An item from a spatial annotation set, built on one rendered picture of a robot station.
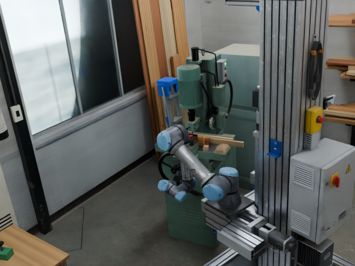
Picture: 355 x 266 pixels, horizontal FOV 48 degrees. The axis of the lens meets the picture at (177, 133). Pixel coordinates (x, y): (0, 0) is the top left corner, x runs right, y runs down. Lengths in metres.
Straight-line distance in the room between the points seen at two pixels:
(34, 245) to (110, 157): 1.73
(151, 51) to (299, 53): 2.66
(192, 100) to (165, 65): 1.79
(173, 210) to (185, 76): 1.17
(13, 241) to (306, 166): 2.04
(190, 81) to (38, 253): 1.58
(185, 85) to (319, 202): 1.32
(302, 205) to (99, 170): 2.58
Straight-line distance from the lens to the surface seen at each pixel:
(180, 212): 3.43
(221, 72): 3.24
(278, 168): 2.37
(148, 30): 4.47
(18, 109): 3.47
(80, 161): 4.14
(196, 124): 3.16
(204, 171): 2.38
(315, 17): 2.15
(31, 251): 2.96
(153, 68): 4.54
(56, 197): 4.06
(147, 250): 3.55
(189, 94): 3.00
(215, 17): 5.49
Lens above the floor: 2.24
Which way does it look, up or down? 23 degrees down
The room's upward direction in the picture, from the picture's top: 5 degrees counter-clockwise
